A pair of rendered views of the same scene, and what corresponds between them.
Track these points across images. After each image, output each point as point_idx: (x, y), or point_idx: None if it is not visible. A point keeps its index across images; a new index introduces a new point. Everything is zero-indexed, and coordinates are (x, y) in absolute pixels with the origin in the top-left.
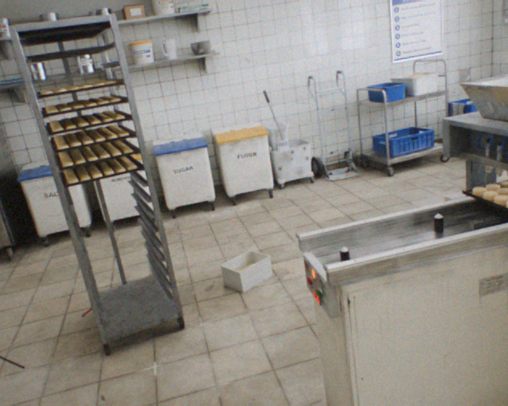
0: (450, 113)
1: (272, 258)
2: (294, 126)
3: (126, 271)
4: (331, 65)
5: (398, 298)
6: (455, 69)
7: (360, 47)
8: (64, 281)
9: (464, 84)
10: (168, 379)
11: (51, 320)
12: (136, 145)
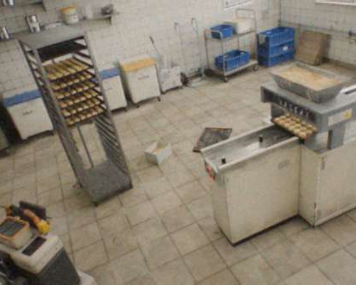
0: (258, 41)
1: (169, 142)
2: (168, 53)
3: (86, 157)
4: (187, 13)
5: (247, 176)
6: (259, 11)
7: (203, 1)
8: (50, 166)
9: (269, 72)
10: (132, 215)
11: (53, 190)
12: None
